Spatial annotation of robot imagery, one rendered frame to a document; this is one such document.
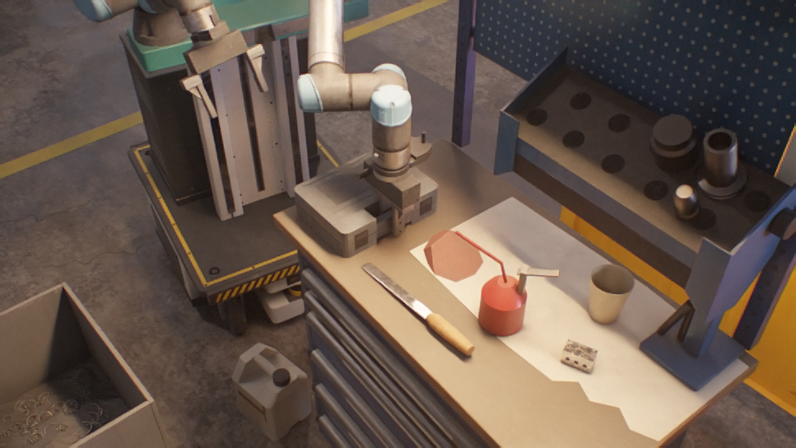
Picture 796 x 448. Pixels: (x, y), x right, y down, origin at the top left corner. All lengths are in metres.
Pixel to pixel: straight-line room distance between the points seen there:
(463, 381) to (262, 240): 1.36
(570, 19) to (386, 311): 0.66
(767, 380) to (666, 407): 1.17
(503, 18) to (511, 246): 0.48
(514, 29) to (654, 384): 0.76
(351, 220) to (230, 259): 1.03
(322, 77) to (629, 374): 0.81
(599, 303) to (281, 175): 1.55
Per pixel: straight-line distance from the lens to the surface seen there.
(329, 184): 1.67
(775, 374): 2.54
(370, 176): 1.57
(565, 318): 1.51
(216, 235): 2.65
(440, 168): 1.83
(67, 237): 3.33
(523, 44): 1.63
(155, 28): 2.09
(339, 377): 1.86
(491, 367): 1.41
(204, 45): 1.74
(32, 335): 2.34
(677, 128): 1.31
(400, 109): 1.42
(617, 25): 1.45
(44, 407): 2.38
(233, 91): 2.50
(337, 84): 1.52
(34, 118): 4.14
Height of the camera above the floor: 2.05
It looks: 41 degrees down
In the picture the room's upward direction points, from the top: straight up
